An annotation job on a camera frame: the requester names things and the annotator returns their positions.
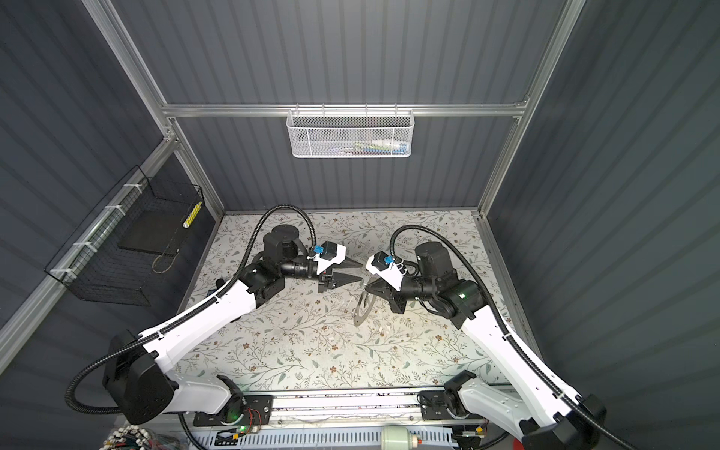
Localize metal perforated ring disc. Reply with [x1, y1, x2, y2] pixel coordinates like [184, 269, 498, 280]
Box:
[352, 276, 379, 327]

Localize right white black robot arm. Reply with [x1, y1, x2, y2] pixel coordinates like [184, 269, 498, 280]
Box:
[366, 224, 633, 449]

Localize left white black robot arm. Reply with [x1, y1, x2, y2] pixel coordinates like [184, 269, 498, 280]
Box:
[65, 205, 361, 425]

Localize blue black tool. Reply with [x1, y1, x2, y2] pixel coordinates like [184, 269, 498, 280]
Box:
[207, 279, 229, 298]

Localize white cylinder canister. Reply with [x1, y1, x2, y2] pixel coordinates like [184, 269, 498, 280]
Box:
[380, 426, 423, 450]

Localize yellow marker in basket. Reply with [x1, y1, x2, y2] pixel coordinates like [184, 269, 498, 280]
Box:
[182, 201, 203, 229]

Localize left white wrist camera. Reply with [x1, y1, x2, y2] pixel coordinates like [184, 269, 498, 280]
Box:
[313, 241, 347, 275]

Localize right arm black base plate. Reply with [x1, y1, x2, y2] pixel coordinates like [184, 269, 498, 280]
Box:
[416, 390, 482, 421]

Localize white mesh wall basket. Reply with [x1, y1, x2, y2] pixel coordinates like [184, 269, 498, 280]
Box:
[286, 107, 416, 159]

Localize white slotted cable duct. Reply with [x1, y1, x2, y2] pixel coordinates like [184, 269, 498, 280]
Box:
[193, 426, 459, 449]

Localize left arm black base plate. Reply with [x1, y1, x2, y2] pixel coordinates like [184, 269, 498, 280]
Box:
[192, 395, 275, 429]

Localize black wire wall basket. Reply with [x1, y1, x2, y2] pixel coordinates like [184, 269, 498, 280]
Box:
[45, 169, 204, 307]

